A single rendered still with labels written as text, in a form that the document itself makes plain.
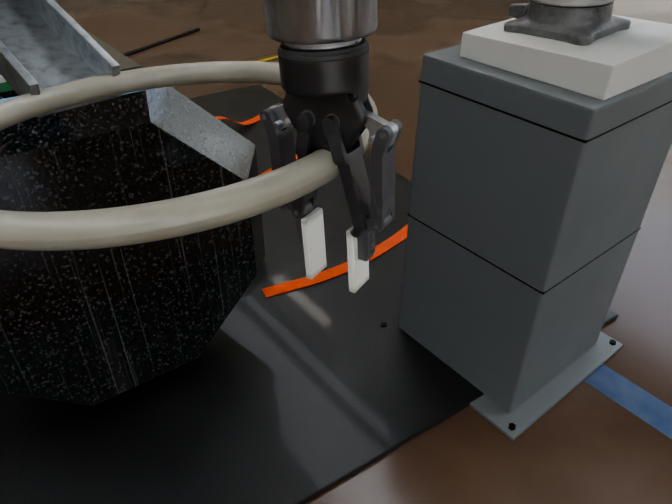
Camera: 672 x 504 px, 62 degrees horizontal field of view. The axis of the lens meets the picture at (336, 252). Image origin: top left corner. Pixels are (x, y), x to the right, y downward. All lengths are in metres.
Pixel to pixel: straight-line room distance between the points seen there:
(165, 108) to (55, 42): 0.28
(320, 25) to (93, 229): 0.22
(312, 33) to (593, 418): 1.32
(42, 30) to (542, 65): 0.85
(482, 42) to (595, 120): 0.29
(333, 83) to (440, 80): 0.80
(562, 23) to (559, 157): 0.26
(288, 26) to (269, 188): 0.12
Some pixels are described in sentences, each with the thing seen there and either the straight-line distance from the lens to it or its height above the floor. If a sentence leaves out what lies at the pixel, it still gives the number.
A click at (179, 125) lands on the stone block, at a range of 1.22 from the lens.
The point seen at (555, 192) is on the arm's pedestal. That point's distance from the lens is 1.14.
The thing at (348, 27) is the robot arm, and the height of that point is 1.05.
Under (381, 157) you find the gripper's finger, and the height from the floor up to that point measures 0.94.
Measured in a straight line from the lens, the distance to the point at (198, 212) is 0.44.
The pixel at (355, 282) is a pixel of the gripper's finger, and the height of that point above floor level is 0.81.
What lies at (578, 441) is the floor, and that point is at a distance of 1.53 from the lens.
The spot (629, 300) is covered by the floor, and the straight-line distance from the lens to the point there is 1.99.
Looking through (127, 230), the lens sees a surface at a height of 0.92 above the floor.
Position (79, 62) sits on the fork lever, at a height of 0.89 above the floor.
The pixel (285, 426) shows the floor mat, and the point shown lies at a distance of 1.43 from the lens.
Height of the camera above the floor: 1.15
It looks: 36 degrees down
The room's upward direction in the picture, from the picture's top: straight up
